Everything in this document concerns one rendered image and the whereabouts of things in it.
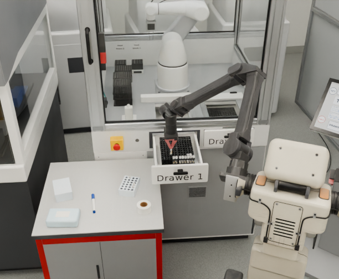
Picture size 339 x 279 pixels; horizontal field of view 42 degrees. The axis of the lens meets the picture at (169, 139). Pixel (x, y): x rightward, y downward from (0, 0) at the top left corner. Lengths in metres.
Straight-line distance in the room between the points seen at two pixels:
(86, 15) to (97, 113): 0.54
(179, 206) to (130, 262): 0.68
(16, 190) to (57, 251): 0.50
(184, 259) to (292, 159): 1.58
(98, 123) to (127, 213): 0.56
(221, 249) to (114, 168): 1.01
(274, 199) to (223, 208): 1.32
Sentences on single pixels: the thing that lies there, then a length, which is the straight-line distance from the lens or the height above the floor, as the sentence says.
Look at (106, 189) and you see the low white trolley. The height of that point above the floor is 0.76.
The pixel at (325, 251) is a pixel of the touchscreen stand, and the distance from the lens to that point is 3.17.
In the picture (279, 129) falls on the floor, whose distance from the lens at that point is 4.40.
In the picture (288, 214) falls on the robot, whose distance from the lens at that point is 1.63.
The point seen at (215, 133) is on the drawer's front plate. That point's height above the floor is 0.91.
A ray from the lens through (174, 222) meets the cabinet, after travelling 2.93.
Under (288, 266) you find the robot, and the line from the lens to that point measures 1.87.
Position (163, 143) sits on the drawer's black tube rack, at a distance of 2.44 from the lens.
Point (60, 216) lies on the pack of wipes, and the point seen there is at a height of 0.81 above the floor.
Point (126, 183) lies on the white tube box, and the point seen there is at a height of 0.80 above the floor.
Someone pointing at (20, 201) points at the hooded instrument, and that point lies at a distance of 2.62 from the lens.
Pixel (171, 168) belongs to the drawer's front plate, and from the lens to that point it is 2.21.
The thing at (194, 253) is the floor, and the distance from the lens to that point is 3.04.
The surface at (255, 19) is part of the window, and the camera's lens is 2.31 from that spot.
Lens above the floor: 2.24
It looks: 33 degrees down
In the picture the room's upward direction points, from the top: straight up
